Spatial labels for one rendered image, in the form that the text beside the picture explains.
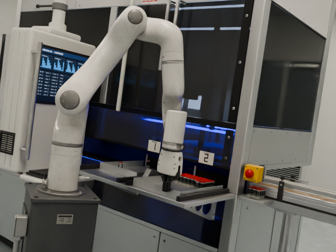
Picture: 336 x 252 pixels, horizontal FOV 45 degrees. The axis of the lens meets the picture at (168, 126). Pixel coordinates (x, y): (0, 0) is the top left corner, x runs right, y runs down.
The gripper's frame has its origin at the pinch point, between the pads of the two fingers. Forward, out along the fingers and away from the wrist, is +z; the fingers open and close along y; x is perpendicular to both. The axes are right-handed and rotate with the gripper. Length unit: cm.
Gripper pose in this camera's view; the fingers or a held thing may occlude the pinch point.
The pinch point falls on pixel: (166, 186)
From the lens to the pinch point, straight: 167.9
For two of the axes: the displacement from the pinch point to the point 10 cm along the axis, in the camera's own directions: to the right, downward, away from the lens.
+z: -1.4, 9.9, 0.5
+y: -7.8, -1.4, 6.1
